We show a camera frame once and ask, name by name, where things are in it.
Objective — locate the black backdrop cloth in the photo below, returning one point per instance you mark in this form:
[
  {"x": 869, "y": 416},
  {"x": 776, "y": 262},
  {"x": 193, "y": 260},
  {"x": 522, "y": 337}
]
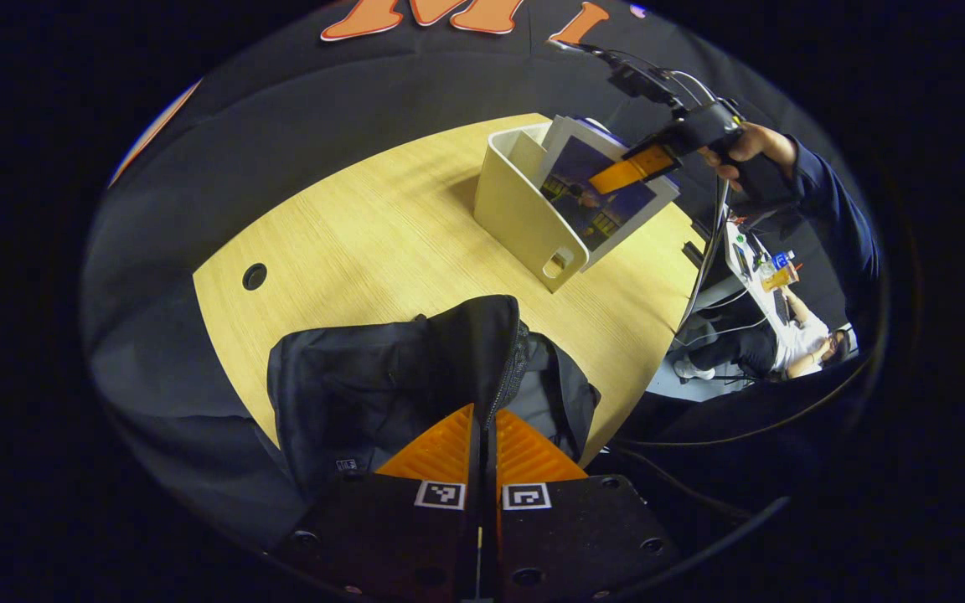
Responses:
[{"x": 281, "y": 126}]

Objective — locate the orange drink cup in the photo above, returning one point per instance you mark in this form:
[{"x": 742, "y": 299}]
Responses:
[{"x": 780, "y": 279}]

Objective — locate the blue cover book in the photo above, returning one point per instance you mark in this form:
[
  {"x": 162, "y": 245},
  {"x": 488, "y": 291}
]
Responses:
[{"x": 591, "y": 218}]

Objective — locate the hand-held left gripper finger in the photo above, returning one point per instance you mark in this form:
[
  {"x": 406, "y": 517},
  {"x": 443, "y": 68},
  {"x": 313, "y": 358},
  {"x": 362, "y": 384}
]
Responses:
[
  {"x": 475, "y": 461},
  {"x": 490, "y": 461}
]

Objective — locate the clear bottle blue label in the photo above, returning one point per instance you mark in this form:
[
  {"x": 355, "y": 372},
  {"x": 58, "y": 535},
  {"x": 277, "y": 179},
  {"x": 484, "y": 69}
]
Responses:
[{"x": 782, "y": 260}]

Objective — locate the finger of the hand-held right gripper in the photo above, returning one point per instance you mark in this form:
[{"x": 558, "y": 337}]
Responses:
[{"x": 629, "y": 170}]

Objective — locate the white bookshelf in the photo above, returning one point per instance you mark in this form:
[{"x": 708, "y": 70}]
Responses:
[{"x": 516, "y": 218}]

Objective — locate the black schoolbag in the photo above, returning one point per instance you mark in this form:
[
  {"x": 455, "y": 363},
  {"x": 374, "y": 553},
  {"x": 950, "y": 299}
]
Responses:
[{"x": 365, "y": 385}]

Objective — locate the white desk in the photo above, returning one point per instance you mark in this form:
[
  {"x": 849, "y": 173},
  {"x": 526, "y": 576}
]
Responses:
[{"x": 746, "y": 268}]

